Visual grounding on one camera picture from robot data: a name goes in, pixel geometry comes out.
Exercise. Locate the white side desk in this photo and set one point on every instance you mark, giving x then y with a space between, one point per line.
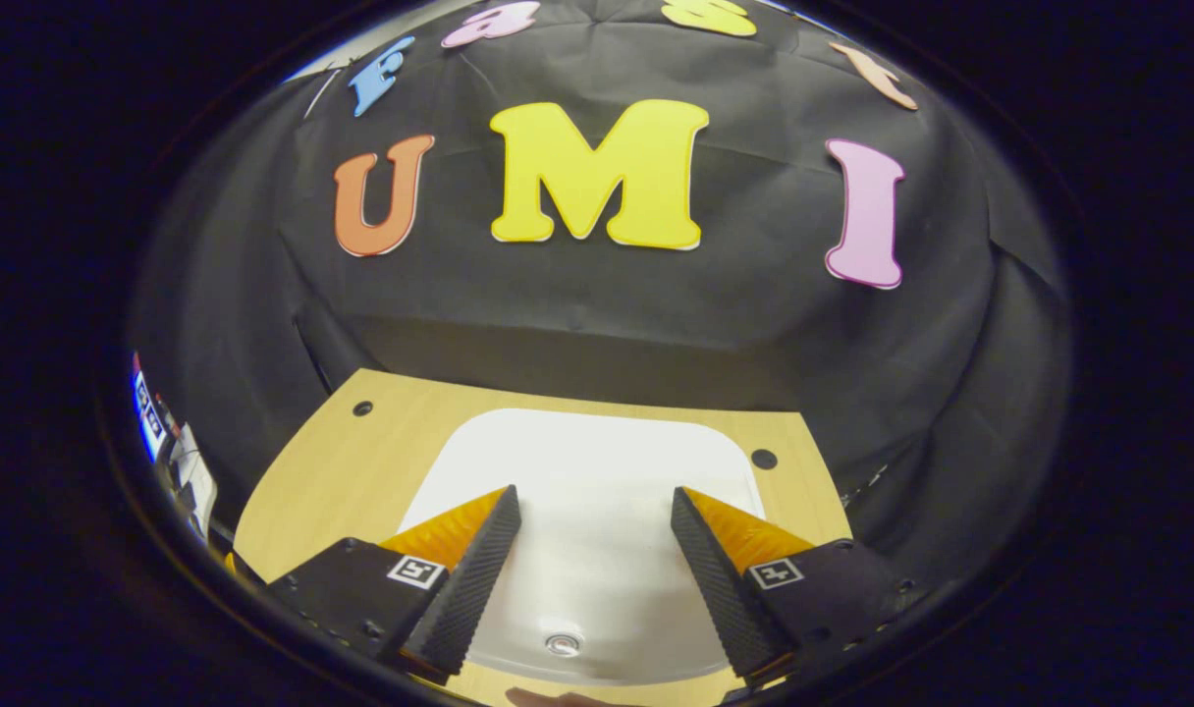
196 481

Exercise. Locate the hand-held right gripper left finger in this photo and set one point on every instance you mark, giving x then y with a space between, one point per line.
460 594

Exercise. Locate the black backdrop cloth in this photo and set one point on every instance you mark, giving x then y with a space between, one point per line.
754 295

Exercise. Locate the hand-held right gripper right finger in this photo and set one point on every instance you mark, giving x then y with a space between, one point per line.
725 594

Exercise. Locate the wooden desktop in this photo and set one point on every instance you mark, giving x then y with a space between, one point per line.
361 462

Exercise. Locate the computer monitor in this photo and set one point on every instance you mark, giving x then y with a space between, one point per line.
150 417

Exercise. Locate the white desktop garbage bin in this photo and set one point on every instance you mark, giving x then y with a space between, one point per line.
597 471

